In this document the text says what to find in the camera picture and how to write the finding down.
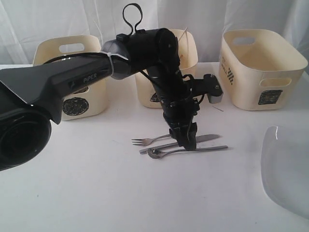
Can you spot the cream bin with circle mark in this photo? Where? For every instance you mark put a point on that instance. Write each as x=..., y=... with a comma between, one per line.
x=91, y=100

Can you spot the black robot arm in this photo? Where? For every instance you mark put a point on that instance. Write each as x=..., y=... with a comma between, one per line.
x=31, y=98

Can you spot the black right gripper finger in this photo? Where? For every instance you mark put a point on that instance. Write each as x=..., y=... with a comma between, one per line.
x=180, y=135

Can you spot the cream bin with square mark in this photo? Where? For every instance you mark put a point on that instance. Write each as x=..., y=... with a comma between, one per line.
x=259, y=68

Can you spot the cream bin with triangle mark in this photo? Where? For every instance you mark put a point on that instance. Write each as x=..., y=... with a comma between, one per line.
x=188, y=64

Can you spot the steel fork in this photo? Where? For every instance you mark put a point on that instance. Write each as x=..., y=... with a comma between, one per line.
x=158, y=154
x=148, y=141

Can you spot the white square plate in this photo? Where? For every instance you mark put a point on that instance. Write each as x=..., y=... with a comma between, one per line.
x=285, y=168

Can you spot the steel table knife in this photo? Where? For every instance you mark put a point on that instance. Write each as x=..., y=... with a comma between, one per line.
x=199, y=139

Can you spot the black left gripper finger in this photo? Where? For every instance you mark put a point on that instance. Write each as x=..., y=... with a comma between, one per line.
x=191, y=142

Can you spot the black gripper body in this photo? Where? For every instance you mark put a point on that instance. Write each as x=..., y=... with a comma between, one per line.
x=179, y=114

